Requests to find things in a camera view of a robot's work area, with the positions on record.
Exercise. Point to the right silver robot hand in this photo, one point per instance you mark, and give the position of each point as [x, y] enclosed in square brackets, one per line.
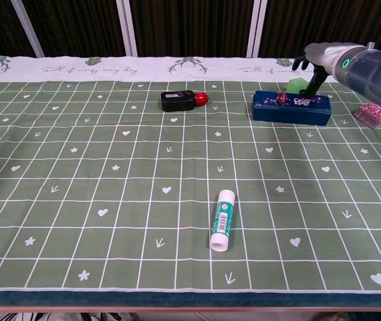
[322, 55]

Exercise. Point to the grey glasses case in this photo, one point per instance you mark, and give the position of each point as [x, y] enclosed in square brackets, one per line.
[290, 113]

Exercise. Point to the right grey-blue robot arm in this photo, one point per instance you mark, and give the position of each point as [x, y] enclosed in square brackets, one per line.
[374, 73]

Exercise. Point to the green cube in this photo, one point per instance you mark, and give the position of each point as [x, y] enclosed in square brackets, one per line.
[294, 86]

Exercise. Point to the pink patterned box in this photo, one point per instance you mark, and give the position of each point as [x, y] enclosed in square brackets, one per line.
[374, 115]

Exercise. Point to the dark pleated curtain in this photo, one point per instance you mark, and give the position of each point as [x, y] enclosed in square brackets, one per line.
[194, 26]

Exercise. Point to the black bottle red cap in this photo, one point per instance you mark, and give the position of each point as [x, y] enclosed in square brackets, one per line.
[177, 101]

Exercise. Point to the white green glue stick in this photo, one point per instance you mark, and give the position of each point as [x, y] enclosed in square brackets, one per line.
[223, 220]

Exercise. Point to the green grid tablecloth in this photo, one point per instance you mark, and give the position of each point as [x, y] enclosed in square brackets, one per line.
[110, 200]

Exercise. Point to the dark blue table cover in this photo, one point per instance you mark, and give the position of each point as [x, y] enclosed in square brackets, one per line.
[177, 299]

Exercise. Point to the white partition post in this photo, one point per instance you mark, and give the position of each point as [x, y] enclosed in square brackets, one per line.
[257, 26]
[127, 26]
[27, 26]

